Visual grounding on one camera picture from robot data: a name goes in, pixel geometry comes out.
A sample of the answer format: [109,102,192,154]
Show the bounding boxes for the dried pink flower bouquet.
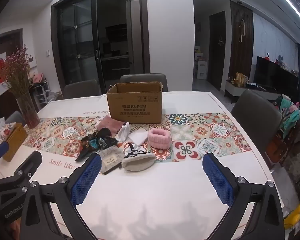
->
[0,45,34,98]

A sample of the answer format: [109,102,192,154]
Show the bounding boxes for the cream knit sock black pattern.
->
[122,142,156,172]

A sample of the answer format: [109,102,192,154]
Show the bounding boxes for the stacked hallway storage boxes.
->
[194,45,208,80]

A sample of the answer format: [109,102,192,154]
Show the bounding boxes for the clothes drying rack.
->
[265,94,300,165]

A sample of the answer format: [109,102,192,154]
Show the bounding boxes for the white shoe rack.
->
[30,79,53,105]

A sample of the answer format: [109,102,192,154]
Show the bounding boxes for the grey refrigerator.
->
[126,0,145,73]

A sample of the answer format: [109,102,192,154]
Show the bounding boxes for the yellow plastic toy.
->
[284,202,300,229]

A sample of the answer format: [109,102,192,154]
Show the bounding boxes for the pink fluffy headband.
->
[147,127,171,147]

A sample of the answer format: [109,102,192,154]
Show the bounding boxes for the black television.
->
[254,56,299,94]

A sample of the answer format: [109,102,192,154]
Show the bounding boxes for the dark sliding glass door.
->
[51,0,150,93]

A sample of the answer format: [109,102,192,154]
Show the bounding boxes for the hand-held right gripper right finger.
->
[202,152,285,240]

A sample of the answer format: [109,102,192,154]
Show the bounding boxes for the black patterned silk scarf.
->
[75,127,119,162]

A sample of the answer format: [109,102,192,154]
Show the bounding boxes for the grey knit socks paper label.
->
[101,146,125,175]

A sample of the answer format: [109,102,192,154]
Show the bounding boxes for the yellow tissue box floral cover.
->
[0,122,28,162]

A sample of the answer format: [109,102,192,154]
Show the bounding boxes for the pink fuzzy cloth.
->
[95,116,124,134]

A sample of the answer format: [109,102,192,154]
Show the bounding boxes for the white frilly fabric piece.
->
[114,122,130,142]

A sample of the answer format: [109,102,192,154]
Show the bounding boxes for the brown cardboard box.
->
[106,81,163,125]

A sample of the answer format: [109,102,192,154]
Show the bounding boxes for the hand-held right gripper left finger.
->
[19,153,102,240]

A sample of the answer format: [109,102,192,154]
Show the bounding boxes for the dark hallway door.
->
[209,10,227,92]

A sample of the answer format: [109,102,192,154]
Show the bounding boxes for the glass vase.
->
[16,91,40,130]

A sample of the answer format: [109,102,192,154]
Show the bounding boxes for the white waffle dishcloth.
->
[127,130,150,146]

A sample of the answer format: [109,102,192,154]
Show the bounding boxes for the floral printed tablecloth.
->
[0,91,275,240]

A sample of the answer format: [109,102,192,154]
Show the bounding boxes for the grey dining chair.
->
[230,89,283,153]
[120,73,168,92]
[5,110,27,127]
[64,79,102,100]

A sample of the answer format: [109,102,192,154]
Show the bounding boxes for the yellow gift boxes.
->
[235,72,247,85]

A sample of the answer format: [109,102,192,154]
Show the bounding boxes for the white television cabinet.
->
[224,79,283,104]

